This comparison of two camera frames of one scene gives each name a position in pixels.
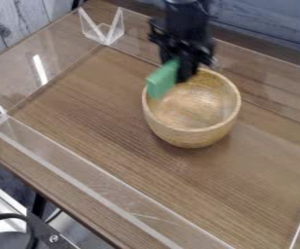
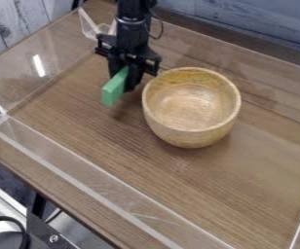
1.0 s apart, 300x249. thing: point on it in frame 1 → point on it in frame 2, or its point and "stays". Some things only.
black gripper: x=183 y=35 → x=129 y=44
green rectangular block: x=163 y=79 → x=115 y=88
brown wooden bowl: x=193 y=114 stays
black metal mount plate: x=46 y=236 stays
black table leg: x=38 y=205 stays
